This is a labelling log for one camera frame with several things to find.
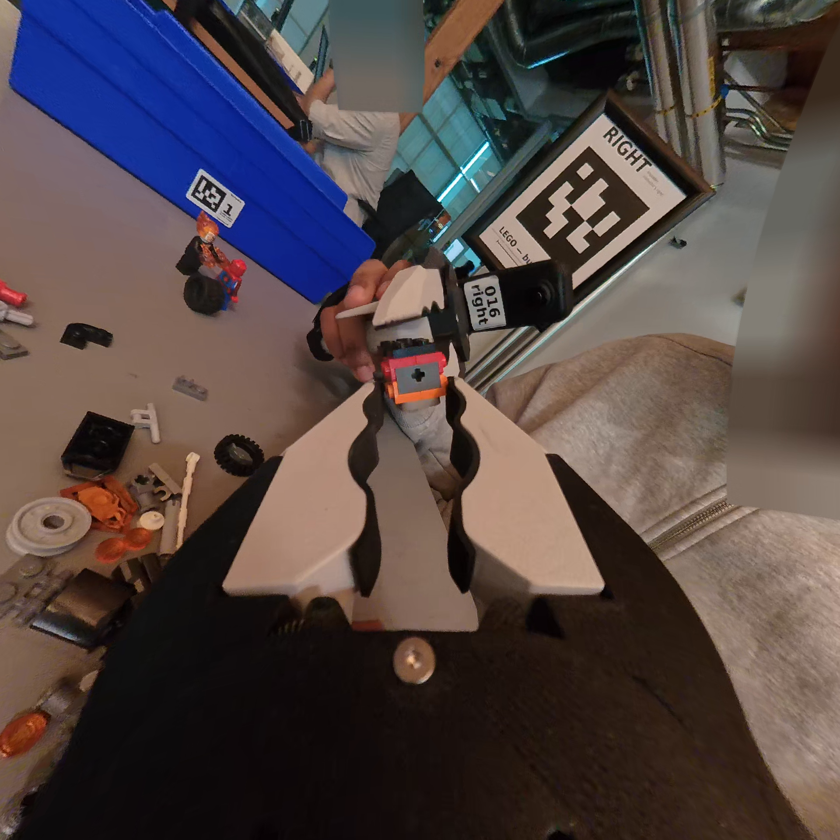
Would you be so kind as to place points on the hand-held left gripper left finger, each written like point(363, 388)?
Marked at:
point(295, 525)

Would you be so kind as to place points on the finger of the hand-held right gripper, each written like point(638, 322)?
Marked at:
point(375, 341)
point(417, 295)

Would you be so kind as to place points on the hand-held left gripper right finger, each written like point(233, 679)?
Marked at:
point(525, 525)

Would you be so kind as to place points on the black orange lego vehicle assembly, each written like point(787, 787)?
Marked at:
point(417, 375)

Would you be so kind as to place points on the black lego brick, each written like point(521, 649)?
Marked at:
point(98, 443)

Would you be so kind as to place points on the thin black lego tire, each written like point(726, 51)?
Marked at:
point(220, 456)

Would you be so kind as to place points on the red blue lego minifigure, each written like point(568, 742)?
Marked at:
point(234, 279)

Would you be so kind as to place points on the small grey lego plate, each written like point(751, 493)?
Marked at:
point(190, 388)

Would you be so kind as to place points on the wide black lego wheel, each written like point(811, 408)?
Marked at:
point(203, 296)

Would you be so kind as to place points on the flame head lego minifigure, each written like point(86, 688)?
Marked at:
point(207, 246)

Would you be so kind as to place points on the pile of loose lego pieces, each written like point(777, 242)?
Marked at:
point(49, 525)

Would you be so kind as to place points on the black curved lego piece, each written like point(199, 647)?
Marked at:
point(85, 336)

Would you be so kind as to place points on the dark grey lego plate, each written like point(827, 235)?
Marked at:
point(13, 346)

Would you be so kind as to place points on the orange transparent lego dome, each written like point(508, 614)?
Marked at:
point(23, 735)

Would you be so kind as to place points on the light grey lego axle piece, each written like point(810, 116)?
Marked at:
point(16, 317)

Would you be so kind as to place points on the red lego connector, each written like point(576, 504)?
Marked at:
point(12, 294)

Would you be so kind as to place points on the person's right hand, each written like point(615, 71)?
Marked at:
point(344, 328)

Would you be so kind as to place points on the framed black white marker sign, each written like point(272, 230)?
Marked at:
point(590, 203)

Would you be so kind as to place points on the silver metal ducts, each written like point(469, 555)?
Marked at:
point(676, 65)

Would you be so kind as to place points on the blue plastic bin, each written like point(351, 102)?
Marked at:
point(164, 111)

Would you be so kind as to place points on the aluminium frame rails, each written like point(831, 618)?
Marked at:
point(505, 358)

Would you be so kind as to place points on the white lego bracket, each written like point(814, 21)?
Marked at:
point(149, 420)

